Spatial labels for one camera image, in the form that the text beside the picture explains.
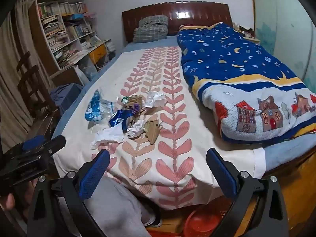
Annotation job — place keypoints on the crushed blue drink can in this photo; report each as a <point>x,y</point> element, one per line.
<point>118,121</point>

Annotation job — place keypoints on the grey plaid pillow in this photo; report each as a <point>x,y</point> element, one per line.
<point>153,21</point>
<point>150,34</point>

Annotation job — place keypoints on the crushed plastic bottle blue label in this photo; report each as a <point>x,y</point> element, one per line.
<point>95,108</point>

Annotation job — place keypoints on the yellow storage box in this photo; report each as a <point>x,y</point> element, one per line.
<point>97,53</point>

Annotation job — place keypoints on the dark wooden chair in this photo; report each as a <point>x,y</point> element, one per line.
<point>29,84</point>

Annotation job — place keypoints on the dark wooden bed headboard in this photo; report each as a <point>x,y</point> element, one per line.
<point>197,12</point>

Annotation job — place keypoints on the crumpled brown paper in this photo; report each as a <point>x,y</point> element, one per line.
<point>153,130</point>
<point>136,100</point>

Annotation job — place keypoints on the white wooden bookshelf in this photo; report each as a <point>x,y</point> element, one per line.
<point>43,37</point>

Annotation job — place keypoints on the cluttered bedside table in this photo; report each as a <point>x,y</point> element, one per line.
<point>245,32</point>

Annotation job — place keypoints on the piles of books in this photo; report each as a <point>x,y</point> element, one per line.
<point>53,27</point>

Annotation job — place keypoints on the dark blue cloth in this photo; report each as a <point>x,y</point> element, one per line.
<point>65,95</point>

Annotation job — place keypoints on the green and white plastic wrapper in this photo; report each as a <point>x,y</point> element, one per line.
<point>125,99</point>

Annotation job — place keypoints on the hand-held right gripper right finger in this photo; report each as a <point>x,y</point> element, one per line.
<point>222,175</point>

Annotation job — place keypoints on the purple foil wrapper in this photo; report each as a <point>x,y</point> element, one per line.
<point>135,108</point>

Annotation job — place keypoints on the person's left hand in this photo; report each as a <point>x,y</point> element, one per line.
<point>7,201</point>

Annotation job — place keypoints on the dark shoe white sole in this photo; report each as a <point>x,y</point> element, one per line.
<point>153,223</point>

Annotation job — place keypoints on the light blue bed sheet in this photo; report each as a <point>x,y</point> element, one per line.
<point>145,45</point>

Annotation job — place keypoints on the bed with patterned sheet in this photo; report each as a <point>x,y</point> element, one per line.
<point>172,103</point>

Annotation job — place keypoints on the person's grey trouser leg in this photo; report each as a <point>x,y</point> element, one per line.
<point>118,209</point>

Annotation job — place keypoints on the blue printed blanket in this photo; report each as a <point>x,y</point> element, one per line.
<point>234,61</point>

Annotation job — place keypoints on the red plastic basin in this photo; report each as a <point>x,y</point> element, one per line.
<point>202,223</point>

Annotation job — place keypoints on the beige curtain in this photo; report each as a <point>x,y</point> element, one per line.
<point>12,79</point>

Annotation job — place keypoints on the flat brown cardboard piece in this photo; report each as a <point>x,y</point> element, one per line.
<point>151,110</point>

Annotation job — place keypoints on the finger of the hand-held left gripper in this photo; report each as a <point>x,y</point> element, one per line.
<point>55,143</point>
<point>33,142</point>

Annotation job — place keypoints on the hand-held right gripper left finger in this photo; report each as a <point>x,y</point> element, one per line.
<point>95,175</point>

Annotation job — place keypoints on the large crumpled white tissue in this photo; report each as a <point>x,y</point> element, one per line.
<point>108,135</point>

